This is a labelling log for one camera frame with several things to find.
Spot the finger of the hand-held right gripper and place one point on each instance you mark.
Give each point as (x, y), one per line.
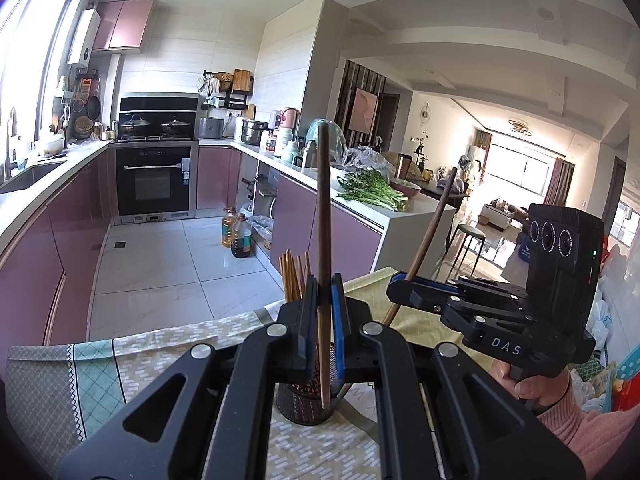
(480, 287)
(415, 295)

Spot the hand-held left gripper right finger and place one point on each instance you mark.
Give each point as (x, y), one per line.
(340, 335)

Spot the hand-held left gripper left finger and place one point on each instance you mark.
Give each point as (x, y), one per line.
(307, 330)

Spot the pile of wooden chopsticks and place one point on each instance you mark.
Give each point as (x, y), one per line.
(287, 275)

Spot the brown bamboo chopstick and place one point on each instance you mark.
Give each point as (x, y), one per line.
(430, 232)
(324, 220)

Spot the black mesh utensil holder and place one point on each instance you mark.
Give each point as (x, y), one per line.
(300, 407)

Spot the pink sleeved right forearm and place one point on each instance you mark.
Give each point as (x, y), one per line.
(595, 425)

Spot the person's right hand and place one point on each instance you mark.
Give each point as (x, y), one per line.
(542, 390)

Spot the black stool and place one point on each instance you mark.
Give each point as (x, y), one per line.
(467, 232)

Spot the red bag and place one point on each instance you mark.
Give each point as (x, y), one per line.
(604, 252)

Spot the low living room cabinet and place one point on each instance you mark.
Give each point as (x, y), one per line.
(500, 215)

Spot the pink bowl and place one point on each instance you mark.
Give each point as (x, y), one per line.
(406, 189)

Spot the white plastic bag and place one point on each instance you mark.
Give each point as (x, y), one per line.
(261, 230)

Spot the pink base cabinets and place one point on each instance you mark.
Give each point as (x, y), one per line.
(295, 220)
(50, 240)

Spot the dark sauce bottle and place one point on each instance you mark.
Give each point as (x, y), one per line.
(241, 240)

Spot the bunch of green vegetables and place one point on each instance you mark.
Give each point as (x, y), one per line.
(372, 190)

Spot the living room window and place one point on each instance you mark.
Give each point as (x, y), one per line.
(520, 170)

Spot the yellow cooking oil bottle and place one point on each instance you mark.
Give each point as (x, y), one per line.
(229, 230)

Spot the brown tumbler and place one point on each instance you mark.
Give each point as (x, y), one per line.
(404, 165)

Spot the clear plastic bag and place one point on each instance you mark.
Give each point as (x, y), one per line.
(367, 160)

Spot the patterned tablecloth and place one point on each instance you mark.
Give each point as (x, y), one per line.
(150, 360)

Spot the ceiling lamp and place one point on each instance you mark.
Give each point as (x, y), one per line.
(519, 126)

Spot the mint green appliance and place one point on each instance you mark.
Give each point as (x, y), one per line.
(337, 145)

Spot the steel thermos flask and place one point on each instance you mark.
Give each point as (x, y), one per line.
(309, 155)

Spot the steel stockpot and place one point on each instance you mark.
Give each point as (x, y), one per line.
(255, 132)

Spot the pink electric kettle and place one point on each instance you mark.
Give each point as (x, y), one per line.
(289, 120)

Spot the black integrated stove oven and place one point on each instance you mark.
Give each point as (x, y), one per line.
(152, 180)

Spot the grey rice cooker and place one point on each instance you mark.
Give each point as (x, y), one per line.
(211, 128)

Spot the lidded cooking pot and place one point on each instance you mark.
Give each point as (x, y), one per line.
(135, 125)
(176, 126)

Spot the wooden cutting board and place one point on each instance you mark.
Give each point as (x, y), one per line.
(242, 80)

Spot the hanging frying pans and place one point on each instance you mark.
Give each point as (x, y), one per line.
(85, 110)

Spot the kitchen sink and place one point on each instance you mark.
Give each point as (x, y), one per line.
(30, 177)

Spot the chrome faucet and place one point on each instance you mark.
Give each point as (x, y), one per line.
(10, 150)

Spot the white water heater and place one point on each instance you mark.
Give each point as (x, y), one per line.
(84, 37)

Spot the kitchen window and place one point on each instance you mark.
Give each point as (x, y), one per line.
(25, 35)

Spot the wall clock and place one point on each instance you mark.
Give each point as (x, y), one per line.
(425, 115)

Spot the framed wall picture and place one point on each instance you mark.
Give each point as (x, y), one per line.
(363, 110)

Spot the black wall rack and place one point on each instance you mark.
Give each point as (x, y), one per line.
(227, 100)

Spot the pink wall cabinet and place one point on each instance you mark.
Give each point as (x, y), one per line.
(125, 25)

